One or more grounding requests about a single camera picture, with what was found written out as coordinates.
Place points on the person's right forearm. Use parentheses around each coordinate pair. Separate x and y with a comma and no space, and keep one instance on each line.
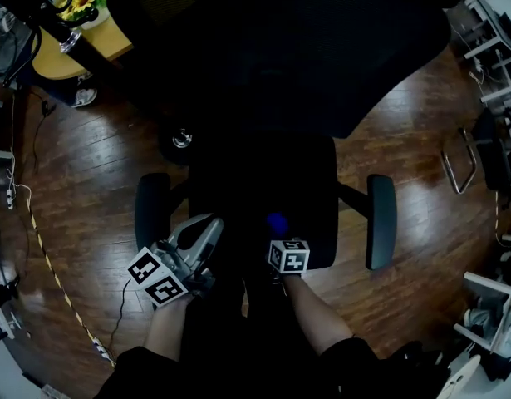
(317,318)

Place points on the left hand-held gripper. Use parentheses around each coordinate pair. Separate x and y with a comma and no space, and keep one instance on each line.
(159,277)

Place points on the black mesh office chair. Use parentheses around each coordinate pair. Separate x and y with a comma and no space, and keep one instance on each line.
(301,56)

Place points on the round wooden table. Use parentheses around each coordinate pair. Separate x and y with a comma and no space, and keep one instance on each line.
(109,44)

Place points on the metal frame chair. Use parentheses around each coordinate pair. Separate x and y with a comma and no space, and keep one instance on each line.
(487,152)

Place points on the black coat rack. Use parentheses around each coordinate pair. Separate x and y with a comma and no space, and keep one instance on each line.
(43,21)

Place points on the blue cloth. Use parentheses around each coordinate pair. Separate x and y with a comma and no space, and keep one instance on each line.
(278,223)

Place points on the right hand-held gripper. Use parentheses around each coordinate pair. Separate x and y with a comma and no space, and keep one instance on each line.
(290,258)

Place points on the person's left forearm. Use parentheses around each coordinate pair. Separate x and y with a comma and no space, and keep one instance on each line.
(165,331)

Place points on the person's black clothing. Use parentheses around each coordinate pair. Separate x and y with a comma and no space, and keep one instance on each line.
(238,360)

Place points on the black chair armrest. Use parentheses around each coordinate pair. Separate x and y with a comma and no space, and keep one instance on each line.
(152,210)
(381,223)

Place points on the yellow flowers in pot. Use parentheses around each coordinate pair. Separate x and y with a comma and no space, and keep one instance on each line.
(82,0)

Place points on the yellow black striped tape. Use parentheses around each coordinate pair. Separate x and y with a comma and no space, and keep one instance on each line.
(51,272)

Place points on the white cluttered desk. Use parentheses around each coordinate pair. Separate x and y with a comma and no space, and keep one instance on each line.
(500,331)

